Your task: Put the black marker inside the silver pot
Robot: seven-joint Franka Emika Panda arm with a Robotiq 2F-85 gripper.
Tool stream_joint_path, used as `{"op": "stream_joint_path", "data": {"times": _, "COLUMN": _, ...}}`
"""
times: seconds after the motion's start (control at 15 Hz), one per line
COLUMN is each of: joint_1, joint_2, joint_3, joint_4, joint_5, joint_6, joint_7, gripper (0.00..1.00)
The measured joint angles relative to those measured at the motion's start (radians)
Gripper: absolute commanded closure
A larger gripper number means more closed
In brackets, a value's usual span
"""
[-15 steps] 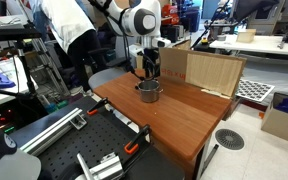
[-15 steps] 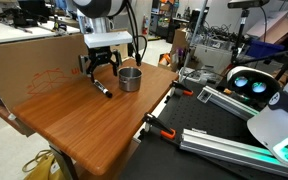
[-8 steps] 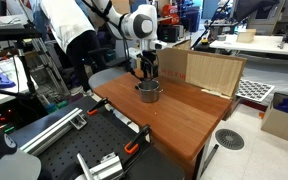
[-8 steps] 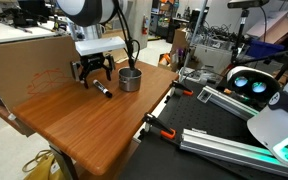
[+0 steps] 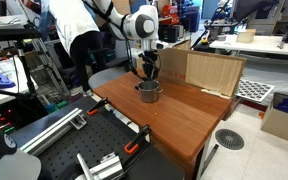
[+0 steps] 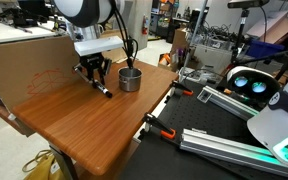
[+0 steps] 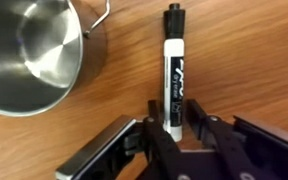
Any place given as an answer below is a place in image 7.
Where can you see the silver steel pot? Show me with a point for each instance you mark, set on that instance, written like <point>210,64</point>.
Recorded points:
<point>34,53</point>

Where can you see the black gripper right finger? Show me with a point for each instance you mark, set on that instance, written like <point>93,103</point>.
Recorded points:
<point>224,150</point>

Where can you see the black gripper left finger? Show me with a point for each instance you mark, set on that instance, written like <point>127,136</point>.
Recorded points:
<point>160,150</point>

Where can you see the black dry erase marker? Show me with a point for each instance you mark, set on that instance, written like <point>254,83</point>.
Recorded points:
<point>174,83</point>

